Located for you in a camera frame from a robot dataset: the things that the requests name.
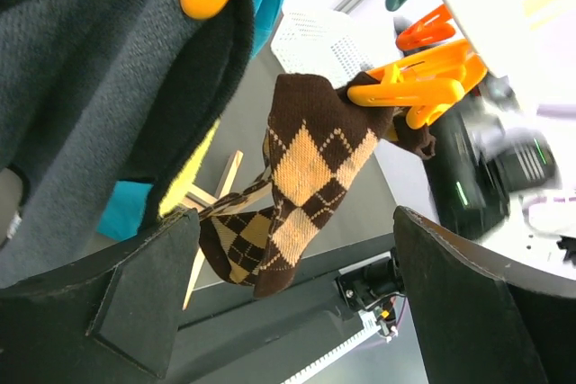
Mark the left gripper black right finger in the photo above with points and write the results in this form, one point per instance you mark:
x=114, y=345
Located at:
x=481, y=317

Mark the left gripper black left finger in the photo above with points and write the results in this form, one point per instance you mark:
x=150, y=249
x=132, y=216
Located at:
x=110, y=317

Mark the brown argyle sock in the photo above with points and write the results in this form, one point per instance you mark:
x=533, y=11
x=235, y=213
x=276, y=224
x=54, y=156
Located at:
x=318, y=141
x=247, y=249

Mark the white round clip hanger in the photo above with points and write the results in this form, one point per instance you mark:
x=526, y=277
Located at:
x=530, y=42

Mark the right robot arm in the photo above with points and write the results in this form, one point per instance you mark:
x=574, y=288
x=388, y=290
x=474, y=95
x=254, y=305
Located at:
x=494, y=179

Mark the orange clothespin front left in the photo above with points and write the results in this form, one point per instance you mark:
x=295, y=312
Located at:
x=428, y=83

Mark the black and yellow sock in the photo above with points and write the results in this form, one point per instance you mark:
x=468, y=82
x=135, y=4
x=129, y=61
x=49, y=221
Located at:
x=96, y=92

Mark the white plastic basket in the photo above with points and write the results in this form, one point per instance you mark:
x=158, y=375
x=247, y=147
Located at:
x=320, y=42

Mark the teal cloth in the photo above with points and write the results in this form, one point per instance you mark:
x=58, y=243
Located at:
x=125, y=210

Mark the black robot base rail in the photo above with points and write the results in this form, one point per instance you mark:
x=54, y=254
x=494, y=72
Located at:
x=227, y=336

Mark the wooden drying rack frame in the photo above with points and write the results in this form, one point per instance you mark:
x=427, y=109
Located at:
x=218, y=211

